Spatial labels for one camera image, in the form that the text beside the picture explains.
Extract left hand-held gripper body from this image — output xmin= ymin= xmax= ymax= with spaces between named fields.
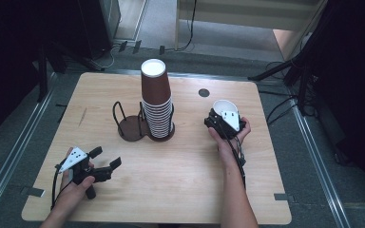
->
xmin=58 ymin=146 xmax=113 ymax=200

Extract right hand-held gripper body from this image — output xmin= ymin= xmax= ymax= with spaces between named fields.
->
xmin=203 ymin=109 xmax=247 ymax=141

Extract black wire cup holder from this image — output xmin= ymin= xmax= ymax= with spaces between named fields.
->
xmin=112 ymin=100 xmax=176 ymax=143

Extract stack of brown paper cups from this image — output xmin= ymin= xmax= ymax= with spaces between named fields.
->
xmin=140 ymin=58 xmax=175 ymax=140

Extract person's right hand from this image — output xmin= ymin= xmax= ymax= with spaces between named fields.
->
xmin=207 ymin=117 xmax=252 ymax=163

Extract person's left hand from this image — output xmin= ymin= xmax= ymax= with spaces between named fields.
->
xmin=55 ymin=147 xmax=96 ymax=217

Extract grey tape strip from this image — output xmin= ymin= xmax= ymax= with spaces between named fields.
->
xmin=273 ymin=192 xmax=297 ymax=202
xmin=20 ymin=186 xmax=46 ymax=199

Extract black metal stand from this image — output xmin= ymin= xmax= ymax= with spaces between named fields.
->
xmin=37 ymin=42 xmax=49 ymax=103

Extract black tripod stand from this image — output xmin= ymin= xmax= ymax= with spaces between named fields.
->
xmin=247 ymin=0 xmax=334 ymax=88

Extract dark cabinet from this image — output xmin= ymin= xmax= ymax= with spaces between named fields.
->
xmin=77 ymin=0 xmax=122 ymax=60

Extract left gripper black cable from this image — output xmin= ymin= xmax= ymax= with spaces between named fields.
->
xmin=50 ymin=162 xmax=66 ymax=211

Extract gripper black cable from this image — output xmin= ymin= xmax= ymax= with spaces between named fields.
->
xmin=227 ymin=138 xmax=248 ymax=188
xmin=50 ymin=162 xmax=66 ymax=211

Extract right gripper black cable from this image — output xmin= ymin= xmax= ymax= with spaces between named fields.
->
xmin=227 ymin=138 xmax=248 ymax=188

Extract black floor cables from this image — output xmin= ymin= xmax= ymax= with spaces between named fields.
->
xmin=259 ymin=89 xmax=317 ymax=125

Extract metal floor rail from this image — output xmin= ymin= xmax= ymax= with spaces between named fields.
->
xmin=293 ymin=101 xmax=352 ymax=228
xmin=0 ymin=71 xmax=57 ymax=218

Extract black hanging cable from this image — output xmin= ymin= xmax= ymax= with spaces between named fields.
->
xmin=164 ymin=0 xmax=198 ymax=52

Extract white floor cable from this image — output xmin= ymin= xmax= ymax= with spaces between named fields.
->
xmin=89 ymin=44 xmax=122 ymax=71

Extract white shelf frame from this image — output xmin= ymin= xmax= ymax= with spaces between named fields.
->
xmin=174 ymin=0 xmax=328 ymax=62

